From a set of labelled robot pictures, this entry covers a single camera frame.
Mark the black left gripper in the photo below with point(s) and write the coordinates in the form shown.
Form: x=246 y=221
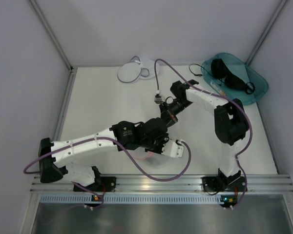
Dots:
x=157 y=145

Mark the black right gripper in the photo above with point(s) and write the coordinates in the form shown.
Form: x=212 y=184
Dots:
x=169 y=117

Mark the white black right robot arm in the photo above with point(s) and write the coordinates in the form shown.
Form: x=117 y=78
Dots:
x=230 y=124

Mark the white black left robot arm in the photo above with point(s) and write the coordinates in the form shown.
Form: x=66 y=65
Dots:
x=60 y=159

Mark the blue-trimmed white mesh laundry bag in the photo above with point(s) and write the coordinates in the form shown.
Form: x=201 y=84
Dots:
x=138 y=68

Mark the black bra in tray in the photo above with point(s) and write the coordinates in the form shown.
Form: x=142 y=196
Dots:
x=221 y=72

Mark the teal plastic tray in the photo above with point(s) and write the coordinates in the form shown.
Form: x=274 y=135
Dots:
x=240 y=69

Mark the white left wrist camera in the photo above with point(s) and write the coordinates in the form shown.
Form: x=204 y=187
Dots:
x=173 y=149

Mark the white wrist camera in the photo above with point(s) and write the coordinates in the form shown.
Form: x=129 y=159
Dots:
x=173 y=149
x=158 y=98

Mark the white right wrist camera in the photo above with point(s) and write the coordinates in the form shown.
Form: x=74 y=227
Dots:
x=158 y=98

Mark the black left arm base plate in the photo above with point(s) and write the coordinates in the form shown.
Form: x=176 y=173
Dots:
x=102 y=184

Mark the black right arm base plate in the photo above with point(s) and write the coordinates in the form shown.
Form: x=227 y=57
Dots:
x=213 y=185

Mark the white slotted cable duct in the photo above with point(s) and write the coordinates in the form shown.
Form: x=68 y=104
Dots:
x=138 y=199

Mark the aluminium front rail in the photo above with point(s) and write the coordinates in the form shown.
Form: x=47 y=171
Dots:
x=186 y=184

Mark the right aluminium corner post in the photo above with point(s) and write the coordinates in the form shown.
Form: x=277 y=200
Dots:
x=276 y=13

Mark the aluminium corner post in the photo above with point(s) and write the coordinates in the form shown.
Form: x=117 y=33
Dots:
x=276 y=13
x=50 y=33

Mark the left aluminium corner post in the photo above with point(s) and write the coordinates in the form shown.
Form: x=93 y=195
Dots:
x=50 y=33

